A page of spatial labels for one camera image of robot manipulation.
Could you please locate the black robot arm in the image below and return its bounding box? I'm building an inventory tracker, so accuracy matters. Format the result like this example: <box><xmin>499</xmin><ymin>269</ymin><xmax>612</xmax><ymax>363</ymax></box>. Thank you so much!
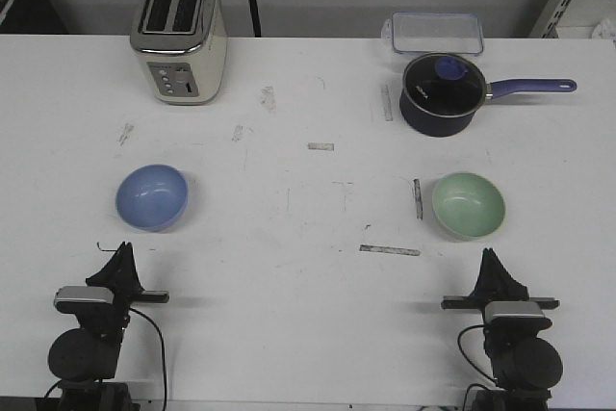
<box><xmin>441</xmin><ymin>248</ymin><xmax>563</xmax><ymax>410</ymax></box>
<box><xmin>47</xmin><ymin>242</ymin><xmax>169</xmax><ymax>410</ymax></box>

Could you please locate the blue bowl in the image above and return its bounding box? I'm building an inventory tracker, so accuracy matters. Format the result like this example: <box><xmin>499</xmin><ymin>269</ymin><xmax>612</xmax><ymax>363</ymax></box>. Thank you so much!
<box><xmin>115</xmin><ymin>164</ymin><xmax>189</xmax><ymax>231</ymax></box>

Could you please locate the green bowl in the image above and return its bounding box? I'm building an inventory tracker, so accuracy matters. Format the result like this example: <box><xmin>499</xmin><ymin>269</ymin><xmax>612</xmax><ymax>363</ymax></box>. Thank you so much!
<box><xmin>431</xmin><ymin>171</ymin><xmax>506</xmax><ymax>240</ymax></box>

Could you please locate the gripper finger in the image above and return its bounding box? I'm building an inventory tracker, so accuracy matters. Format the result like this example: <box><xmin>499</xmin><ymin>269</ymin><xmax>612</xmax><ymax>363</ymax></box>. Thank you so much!
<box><xmin>86</xmin><ymin>242</ymin><xmax>127</xmax><ymax>286</ymax></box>
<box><xmin>471</xmin><ymin>247</ymin><xmax>492</xmax><ymax>296</ymax></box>
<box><xmin>491</xmin><ymin>249</ymin><xmax>529</xmax><ymax>298</ymax></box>
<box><xmin>125</xmin><ymin>242</ymin><xmax>143</xmax><ymax>292</ymax></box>

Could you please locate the clear plastic food container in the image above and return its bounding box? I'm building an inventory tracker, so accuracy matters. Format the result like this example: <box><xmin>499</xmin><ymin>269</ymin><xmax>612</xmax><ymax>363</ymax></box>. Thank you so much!
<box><xmin>381</xmin><ymin>12</ymin><xmax>484</xmax><ymax>56</ymax></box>

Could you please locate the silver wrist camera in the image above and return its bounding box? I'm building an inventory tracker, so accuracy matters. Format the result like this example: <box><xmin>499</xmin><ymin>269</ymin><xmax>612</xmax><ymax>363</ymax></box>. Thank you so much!
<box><xmin>53</xmin><ymin>286</ymin><xmax>115</xmax><ymax>315</ymax></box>
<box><xmin>483</xmin><ymin>301</ymin><xmax>552</xmax><ymax>330</ymax></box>

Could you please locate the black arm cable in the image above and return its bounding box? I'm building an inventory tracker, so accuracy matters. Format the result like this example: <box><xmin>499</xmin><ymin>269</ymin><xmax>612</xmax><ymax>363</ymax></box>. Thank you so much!
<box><xmin>128</xmin><ymin>307</ymin><xmax>168</xmax><ymax>411</ymax></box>
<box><xmin>456</xmin><ymin>324</ymin><xmax>497</xmax><ymax>386</ymax></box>

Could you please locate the white crumpled item on shelf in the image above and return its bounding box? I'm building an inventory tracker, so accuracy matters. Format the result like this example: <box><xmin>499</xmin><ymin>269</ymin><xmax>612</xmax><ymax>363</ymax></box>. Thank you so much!
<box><xmin>591</xmin><ymin>18</ymin><xmax>616</xmax><ymax>40</ymax></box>

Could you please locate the cream two-slot toaster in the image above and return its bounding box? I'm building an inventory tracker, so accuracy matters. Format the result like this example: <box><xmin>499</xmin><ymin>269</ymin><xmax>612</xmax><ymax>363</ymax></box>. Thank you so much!
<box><xmin>129</xmin><ymin>0</ymin><xmax>227</xmax><ymax>106</ymax></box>

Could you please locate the glass pot lid blue knob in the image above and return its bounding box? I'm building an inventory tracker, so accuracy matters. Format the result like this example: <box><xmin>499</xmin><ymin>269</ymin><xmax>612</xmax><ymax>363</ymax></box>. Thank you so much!
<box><xmin>403</xmin><ymin>53</ymin><xmax>487</xmax><ymax>116</ymax></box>

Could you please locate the dark blue saucepan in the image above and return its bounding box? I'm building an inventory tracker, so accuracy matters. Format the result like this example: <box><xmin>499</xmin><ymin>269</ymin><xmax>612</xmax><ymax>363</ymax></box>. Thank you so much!
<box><xmin>399</xmin><ymin>53</ymin><xmax>578</xmax><ymax>138</ymax></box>

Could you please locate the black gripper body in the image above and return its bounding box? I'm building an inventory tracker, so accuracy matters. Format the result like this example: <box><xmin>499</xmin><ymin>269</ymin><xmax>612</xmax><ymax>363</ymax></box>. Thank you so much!
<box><xmin>79</xmin><ymin>287</ymin><xmax>169</xmax><ymax>334</ymax></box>
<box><xmin>441</xmin><ymin>292</ymin><xmax>560</xmax><ymax>334</ymax></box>

